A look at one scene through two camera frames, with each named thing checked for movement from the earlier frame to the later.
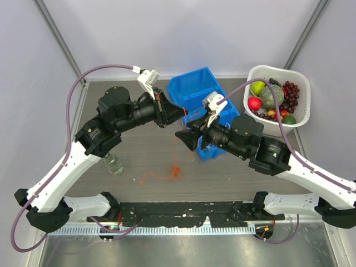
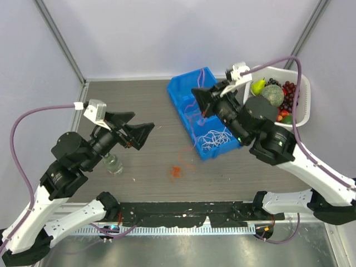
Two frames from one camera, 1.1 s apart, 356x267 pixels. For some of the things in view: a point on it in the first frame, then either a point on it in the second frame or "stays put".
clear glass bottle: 113,164 stays put
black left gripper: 166,112 → 138,133
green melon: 267,99 stays put
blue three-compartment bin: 189,89 stays put
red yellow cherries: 283,113 stays put
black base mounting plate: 218,214 stays put
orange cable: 177,170 → 197,95
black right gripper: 191,137 → 211,97
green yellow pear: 257,87 stays put
